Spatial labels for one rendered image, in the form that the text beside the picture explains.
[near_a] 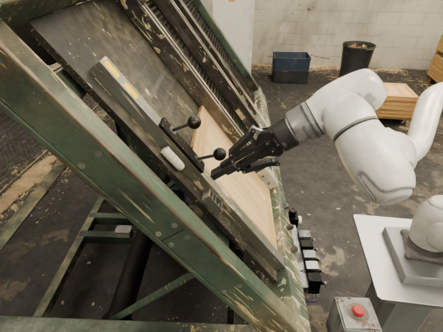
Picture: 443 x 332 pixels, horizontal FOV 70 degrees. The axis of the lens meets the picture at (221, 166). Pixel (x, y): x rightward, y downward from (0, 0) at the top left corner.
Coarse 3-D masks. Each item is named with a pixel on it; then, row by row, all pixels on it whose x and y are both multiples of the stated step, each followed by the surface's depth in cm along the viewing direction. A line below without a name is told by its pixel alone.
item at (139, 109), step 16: (96, 64) 80; (112, 64) 84; (112, 80) 82; (128, 96) 84; (144, 112) 87; (144, 128) 90; (160, 128) 90; (160, 144) 92; (192, 176) 98; (208, 176) 102; (224, 192) 106; (224, 208) 105; (240, 208) 111; (240, 224) 109; (256, 240) 114; (272, 256) 118
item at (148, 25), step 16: (128, 0) 115; (144, 0) 116; (128, 16) 118; (144, 16) 118; (144, 32) 121; (160, 32) 121; (160, 48) 125; (176, 48) 128; (176, 64) 128; (192, 80) 131; (192, 96) 135; (208, 96) 135; (208, 112) 139; (224, 112) 141; (224, 128) 143; (272, 176) 159
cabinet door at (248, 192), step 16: (208, 128) 130; (192, 144) 110; (208, 144) 122; (224, 144) 138; (208, 160) 114; (224, 176) 120; (240, 176) 135; (256, 176) 155; (240, 192) 126; (256, 192) 144; (256, 208) 133; (256, 224) 124; (272, 224) 140; (272, 240) 130
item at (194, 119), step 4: (192, 116) 84; (196, 116) 84; (188, 120) 84; (192, 120) 83; (196, 120) 84; (200, 120) 85; (184, 124) 88; (188, 124) 84; (192, 124) 84; (196, 124) 84; (200, 124) 85; (168, 128) 91; (172, 128) 92; (176, 128) 90; (180, 128) 89; (192, 128) 85; (196, 128) 85; (172, 132) 92; (176, 132) 93
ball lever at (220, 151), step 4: (216, 148) 90; (220, 148) 89; (216, 152) 89; (220, 152) 89; (224, 152) 89; (196, 156) 97; (204, 156) 94; (208, 156) 93; (212, 156) 92; (216, 156) 89; (220, 156) 89; (224, 156) 89; (196, 160) 97; (200, 160) 97; (220, 160) 90
